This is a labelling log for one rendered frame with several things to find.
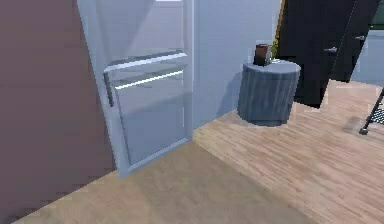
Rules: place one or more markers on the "round grey side table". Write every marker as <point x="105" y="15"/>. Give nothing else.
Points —
<point x="266" y="95"/>

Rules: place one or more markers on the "pale grey room door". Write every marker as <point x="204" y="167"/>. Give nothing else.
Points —
<point x="150" y="110"/>

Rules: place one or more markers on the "green house plant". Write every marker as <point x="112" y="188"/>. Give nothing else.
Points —
<point x="274" y="49"/>

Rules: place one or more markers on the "grey door push bar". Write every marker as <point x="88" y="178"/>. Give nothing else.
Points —
<point x="141" y="65"/>

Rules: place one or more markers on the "black cupboard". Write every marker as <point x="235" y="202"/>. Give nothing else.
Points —
<point x="316" y="43"/>

